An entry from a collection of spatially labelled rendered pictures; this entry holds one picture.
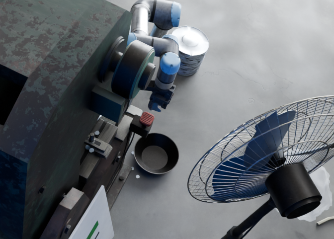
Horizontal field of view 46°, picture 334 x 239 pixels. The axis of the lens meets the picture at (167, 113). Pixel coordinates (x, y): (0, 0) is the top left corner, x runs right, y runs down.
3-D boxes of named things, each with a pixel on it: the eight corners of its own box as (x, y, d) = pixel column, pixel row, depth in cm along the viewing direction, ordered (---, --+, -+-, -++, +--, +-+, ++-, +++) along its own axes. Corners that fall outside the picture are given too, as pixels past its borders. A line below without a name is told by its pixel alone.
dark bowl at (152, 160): (143, 130, 273) (145, 125, 267) (183, 149, 271) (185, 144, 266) (124, 165, 256) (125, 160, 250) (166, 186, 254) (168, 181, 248)
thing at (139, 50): (118, 65, 145) (125, 21, 126) (146, 79, 144) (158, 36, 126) (88, 109, 132) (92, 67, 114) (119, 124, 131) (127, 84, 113)
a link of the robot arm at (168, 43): (154, 29, 160) (152, 49, 154) (181, 34, 162) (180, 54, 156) (150, 42, 167) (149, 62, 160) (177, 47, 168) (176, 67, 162)
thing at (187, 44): (170, 24, 300) (170, 23, 299) (207, 29, 306) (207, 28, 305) (172, 53, 284) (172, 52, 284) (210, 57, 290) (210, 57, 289)
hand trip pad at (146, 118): (141, 118, 196) (144, 110, 190) (152, 123, 196) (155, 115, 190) (135, 128, 192) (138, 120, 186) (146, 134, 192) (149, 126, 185)
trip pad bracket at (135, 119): (129, 132, 209) (135, 112, 193) (146, 140, 209) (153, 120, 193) (125, 141, 206) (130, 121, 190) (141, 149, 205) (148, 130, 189)
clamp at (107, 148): (79, 133, 182) (80, 121, 173) (112, 149, 181) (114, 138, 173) (72, 143, 178) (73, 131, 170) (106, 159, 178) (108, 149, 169)
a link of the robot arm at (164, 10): (140, 37, 240) (154, -8, 188) (165, 41, 242) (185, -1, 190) (138, 56, 237) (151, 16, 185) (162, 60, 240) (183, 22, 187)
